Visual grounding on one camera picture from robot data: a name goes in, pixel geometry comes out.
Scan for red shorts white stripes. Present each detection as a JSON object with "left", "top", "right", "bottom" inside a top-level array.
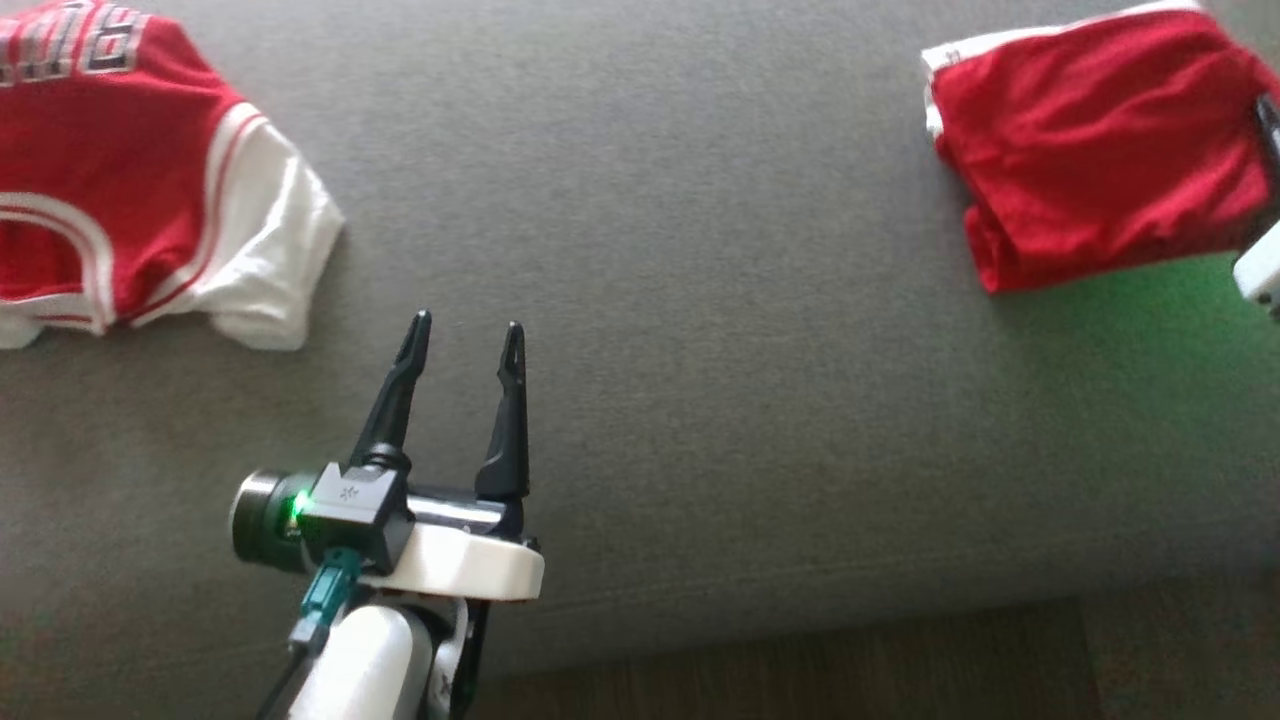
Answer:
[{"left": 920, "top": 0, "right": 1280, "bottom": 297}]

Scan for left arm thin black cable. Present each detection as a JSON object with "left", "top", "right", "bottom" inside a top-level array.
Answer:
[{"left": 255, "top": 645, "right": 311, "bottom": 720}]

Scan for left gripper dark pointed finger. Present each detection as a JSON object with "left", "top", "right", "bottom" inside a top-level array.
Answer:
[
  {"left": 348, "top": 310, "right": 434, "bottom": 476},
  {"left": 475, "top": 320, "right": 531, "bottom": 503}
]

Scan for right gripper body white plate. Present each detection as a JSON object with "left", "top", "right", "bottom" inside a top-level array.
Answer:
[{"left": 1232, "top": 220, "right": 1280, "bottom": 323}]

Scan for grey sofa seat cushion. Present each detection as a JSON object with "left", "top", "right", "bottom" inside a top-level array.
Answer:
[{"left": 0, "top": 0, "right": 1280, "bottom": 701}]

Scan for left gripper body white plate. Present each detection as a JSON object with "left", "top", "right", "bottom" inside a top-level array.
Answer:
[{"left": 232, "top": 468, "right": 547, "bottom": 604}]

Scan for left teal cable connector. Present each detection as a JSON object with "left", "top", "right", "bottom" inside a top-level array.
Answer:
[{"left": 290, "top": 548, "right": 361, "bottom": 653}]

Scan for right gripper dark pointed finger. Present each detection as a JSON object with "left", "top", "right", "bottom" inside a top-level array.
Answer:
[{"left": 1255, "top": 93, "right": 1280, "bottom": 201}]

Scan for red white basketball jersey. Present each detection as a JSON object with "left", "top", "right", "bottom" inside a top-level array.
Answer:
[{"left": 0, "top": 0, "right": 347, "bottom": 353}]

